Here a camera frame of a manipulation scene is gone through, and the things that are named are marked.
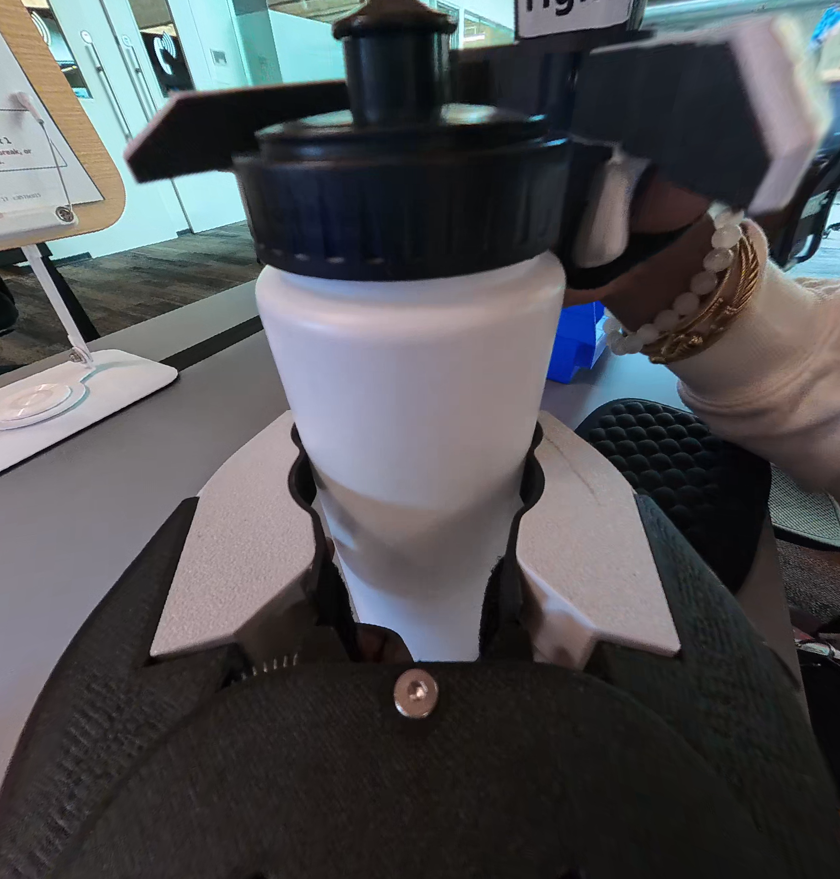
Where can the black quilted pad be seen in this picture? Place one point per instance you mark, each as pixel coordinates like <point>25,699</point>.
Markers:
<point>674,467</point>

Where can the white board stand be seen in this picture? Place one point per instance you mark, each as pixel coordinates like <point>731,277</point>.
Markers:
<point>117,384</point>

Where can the person's right hand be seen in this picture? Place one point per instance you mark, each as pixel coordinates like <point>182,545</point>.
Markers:
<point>667,199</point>

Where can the person's left hand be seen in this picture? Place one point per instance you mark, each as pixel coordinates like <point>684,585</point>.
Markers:
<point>382,645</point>

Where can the white plastic bottle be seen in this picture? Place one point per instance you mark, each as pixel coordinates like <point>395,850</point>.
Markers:
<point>406,384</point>

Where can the grey mesh chair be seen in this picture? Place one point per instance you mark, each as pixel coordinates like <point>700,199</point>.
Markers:
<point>804,508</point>

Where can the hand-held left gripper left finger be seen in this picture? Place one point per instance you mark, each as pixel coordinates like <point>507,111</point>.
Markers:
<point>241,563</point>

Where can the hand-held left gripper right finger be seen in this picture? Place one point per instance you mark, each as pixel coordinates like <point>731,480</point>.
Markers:
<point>591,563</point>

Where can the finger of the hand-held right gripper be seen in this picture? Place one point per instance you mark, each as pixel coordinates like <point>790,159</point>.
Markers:
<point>220,130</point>

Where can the black logo sign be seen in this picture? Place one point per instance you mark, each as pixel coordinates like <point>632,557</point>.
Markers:
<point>171,62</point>

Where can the blue plastic bin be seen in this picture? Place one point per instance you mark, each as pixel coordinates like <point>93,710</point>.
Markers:
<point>571,343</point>

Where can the person's right forearm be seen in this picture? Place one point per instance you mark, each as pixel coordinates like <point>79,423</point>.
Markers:
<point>790,384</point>

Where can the black bottle lid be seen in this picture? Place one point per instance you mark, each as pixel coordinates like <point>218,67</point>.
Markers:
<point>392,206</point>

